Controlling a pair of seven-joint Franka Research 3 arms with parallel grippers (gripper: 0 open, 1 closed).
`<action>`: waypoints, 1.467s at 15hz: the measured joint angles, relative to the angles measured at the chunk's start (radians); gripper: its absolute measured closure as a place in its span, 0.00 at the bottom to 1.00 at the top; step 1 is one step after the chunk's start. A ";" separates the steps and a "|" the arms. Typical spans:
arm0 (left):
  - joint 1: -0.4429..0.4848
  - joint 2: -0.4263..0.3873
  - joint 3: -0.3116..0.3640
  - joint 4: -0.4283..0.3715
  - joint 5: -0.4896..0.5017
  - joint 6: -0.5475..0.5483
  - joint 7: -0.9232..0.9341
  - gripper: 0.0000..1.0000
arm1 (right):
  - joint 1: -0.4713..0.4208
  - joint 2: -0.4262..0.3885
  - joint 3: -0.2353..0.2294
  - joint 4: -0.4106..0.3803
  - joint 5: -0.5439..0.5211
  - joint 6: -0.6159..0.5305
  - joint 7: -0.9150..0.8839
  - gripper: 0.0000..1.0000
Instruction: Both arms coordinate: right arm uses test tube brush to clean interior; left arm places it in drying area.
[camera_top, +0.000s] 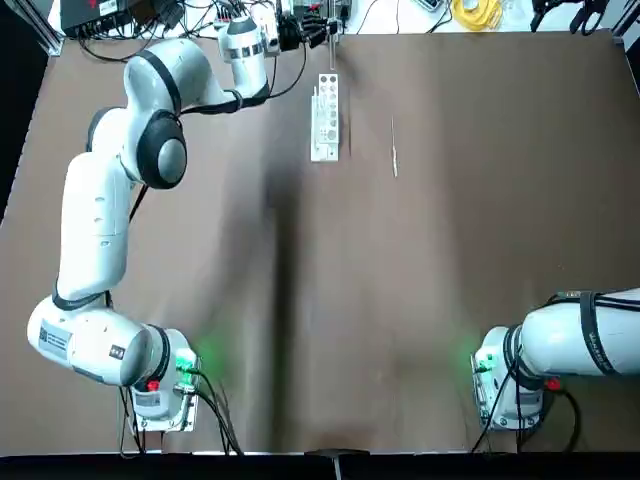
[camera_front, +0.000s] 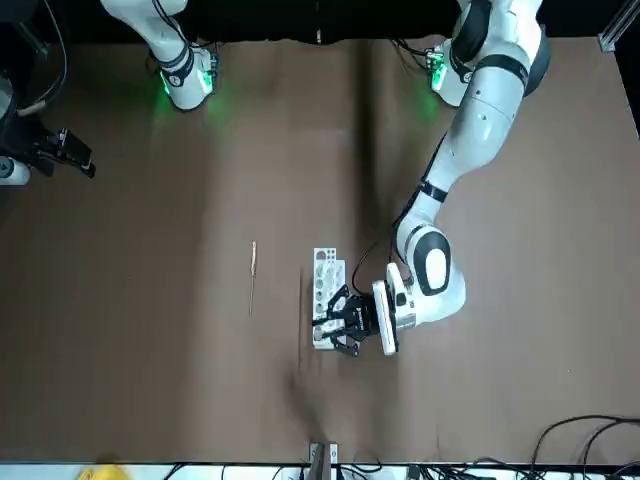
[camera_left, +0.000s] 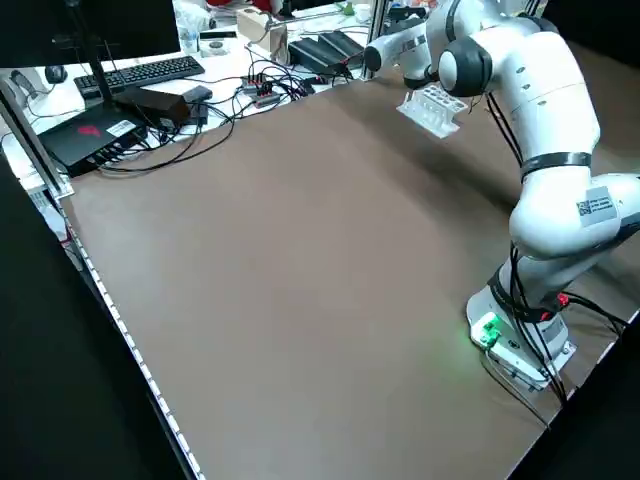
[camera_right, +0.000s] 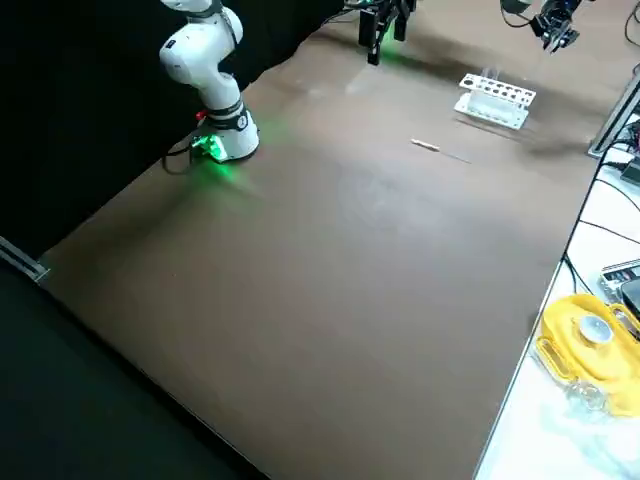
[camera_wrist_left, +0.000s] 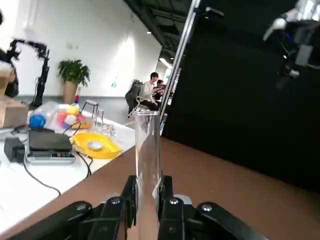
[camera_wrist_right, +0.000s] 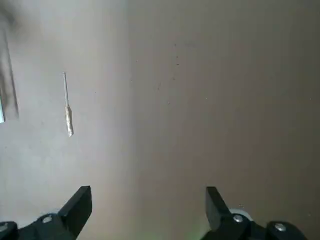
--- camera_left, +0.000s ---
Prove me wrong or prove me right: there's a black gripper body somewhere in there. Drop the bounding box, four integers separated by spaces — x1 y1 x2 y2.
403 67 441 90

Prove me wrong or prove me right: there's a white test tube rack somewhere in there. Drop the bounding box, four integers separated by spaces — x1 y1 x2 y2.
396 83 470 140

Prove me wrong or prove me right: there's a black ridged device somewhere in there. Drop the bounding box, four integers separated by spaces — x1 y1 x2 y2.
287 37 335 77
315 29 367 65

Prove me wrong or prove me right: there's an USB hub with red lights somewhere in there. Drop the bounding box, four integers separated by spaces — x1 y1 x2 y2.
241 71 282 109

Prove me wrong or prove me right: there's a person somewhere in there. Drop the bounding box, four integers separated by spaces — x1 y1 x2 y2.
205 0 282 15

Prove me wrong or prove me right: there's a beige cardboard box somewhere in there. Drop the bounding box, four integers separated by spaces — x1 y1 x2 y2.
234 6 292 66

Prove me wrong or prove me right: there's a black power adapter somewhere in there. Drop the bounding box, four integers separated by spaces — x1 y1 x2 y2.
183 84 214 126

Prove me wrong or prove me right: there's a dark brown rectangular box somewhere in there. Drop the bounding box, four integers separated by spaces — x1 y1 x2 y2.
114 85 192 133

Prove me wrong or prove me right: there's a black keyboard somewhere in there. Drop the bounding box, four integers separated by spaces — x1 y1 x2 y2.
73 55 207 99

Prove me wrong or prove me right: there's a black computer monitor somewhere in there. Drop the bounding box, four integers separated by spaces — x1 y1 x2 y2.
0 0 181 69

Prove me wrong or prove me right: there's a black monitor stand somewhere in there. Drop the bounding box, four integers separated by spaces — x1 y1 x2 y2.
63 0 121 110

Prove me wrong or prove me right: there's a black computer with red logo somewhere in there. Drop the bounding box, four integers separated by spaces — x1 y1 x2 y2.
37 106 151 179

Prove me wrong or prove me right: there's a black cable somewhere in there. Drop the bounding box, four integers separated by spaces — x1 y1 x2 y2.
229 59 351 121
559 292 629 334
484 93 571 401
94 89 281 174
479 347 571 432

